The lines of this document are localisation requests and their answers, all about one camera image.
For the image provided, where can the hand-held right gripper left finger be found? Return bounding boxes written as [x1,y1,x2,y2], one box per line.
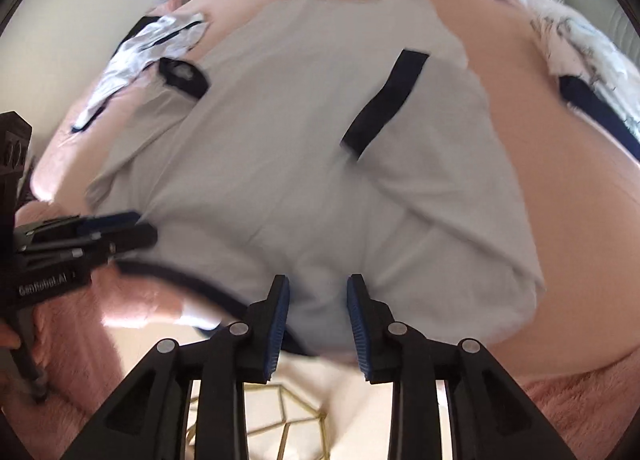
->
[60,274,292,460]

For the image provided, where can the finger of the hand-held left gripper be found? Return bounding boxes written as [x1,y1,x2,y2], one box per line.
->
[74,211,144,239]
[81,222,159,267]

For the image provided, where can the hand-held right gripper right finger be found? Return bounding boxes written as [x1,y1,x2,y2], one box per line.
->
[346,273,578,460]

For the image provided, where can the grey shirt with navy trim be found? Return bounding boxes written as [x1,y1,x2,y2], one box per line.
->
[85,0,546,358]

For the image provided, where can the white and navy garment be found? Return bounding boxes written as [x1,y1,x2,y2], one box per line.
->
[70,12,208,133]

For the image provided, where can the pink fluffy rug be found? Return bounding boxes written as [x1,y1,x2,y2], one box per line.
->
[0,265,632,458]

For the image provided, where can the floral garment with navy band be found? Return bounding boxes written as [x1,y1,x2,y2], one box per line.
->
[559,74,640,161]

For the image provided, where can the gold wire stool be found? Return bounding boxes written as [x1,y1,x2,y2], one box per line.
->
[187,385,331,460]

